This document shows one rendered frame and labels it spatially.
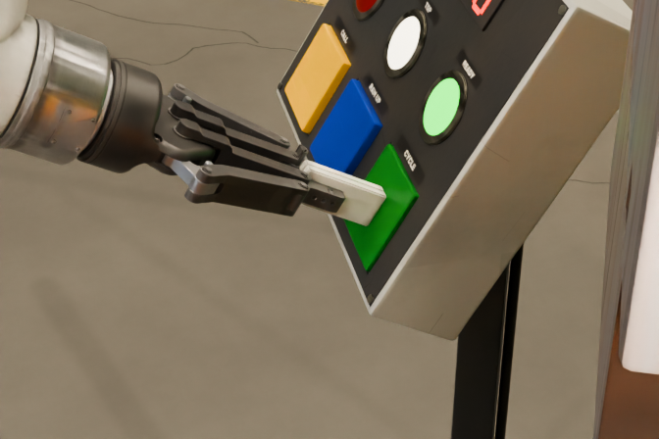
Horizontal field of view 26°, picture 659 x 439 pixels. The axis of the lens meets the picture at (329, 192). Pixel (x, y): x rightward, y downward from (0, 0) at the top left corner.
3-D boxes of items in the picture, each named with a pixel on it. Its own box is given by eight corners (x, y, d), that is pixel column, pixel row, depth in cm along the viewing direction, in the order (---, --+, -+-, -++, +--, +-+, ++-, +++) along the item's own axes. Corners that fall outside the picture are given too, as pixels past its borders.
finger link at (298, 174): (178, 114, 100) (181, 124, 99) (314, 165, 105) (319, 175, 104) (154, 158, 102) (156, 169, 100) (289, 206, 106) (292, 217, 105)
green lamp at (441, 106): (416, 146, 105) (418, 96, 103) (425, 114, 109) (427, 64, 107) (458, 151, 105) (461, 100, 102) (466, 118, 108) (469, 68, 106)
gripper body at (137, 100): (62, 119, 103) (176, 158, 108) (73, 183, 97) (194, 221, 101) (106, 33, 100) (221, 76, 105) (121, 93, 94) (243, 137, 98)
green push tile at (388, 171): (364, 272, 108) (414, 195, 105) (340, 215, 114) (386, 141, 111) (384, 278, 109) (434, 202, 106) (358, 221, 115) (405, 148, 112)
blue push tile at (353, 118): (328, 196, 116) (374, 122, 112) (307, 147, 122) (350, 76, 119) (346, 203, 116) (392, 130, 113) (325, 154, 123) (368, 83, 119)
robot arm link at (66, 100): (-11, 170, 94) (73, 196, 97) (45, 57, 90) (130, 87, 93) (-18, 100, 101) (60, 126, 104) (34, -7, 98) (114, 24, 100)
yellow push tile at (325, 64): (300, 132, 124) (343, 62, 120) (282, 89, 130) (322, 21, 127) (318, 138, 124) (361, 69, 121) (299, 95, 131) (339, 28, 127)
